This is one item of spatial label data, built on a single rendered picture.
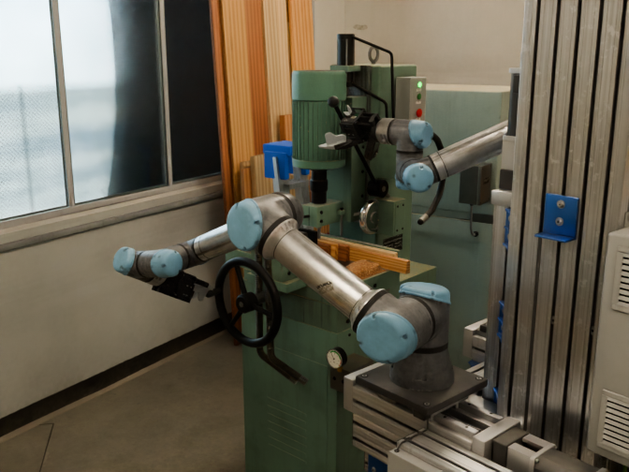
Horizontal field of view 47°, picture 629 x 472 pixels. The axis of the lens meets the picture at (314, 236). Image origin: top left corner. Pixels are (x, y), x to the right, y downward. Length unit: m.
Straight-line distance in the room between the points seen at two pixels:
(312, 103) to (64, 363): 1.76
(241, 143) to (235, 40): 0.52
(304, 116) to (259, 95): 1.72
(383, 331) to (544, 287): 0.37
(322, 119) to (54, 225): 1.42
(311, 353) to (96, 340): 1.42
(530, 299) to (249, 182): 2.32
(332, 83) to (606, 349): 1.20
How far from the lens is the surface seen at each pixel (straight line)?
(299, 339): 2.40
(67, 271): 3.35
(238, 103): 3.83
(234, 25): 3.85
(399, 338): 1.52
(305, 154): 2.34
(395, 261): 2.27
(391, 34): 4.81
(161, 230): 3.70
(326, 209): 2.41
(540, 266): 1.65
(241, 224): 1.69
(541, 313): 1.67
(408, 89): 2.50
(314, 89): 2.30
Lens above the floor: 1.57
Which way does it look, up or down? 14 degrees down
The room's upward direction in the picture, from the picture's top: straight up
